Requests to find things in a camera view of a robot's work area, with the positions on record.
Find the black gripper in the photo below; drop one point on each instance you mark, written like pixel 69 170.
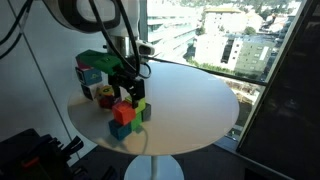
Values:
pixel 125 81

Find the orange embossed block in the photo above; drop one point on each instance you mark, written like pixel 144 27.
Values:
pixel 124 112

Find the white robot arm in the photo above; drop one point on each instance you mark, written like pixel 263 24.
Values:
pixel 73 13

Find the yellow-green embossed block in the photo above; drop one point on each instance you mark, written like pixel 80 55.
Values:
pixel 141 104

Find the grey embossed block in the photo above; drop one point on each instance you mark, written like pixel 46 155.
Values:
pixel 146 112

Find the green embossed block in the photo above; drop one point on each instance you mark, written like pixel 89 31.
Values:
pixel 136 122

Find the blue embossed block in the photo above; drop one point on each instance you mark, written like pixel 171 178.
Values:
pixel 119 130

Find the orange-red toy cube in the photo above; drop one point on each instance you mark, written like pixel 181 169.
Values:
pixel 106 96

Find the white black fabric cube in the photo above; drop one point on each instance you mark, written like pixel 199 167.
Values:
pixel 90 91

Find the blue printed fabric cube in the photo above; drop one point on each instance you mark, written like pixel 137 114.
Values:
pixel 90 76

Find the pink fabric cube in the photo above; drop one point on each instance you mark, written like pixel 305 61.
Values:
pixel 81 63

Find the black equipment with orange part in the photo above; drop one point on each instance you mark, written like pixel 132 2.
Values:
pixel 30 156

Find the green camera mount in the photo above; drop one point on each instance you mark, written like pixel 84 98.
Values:
pixel 100 61

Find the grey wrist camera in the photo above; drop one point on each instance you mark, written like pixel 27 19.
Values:
pixel 146 49

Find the white table pedestal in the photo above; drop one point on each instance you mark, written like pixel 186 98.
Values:
pixel 153 168

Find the dark window frame panel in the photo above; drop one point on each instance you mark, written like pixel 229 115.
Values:
pixel 290 110

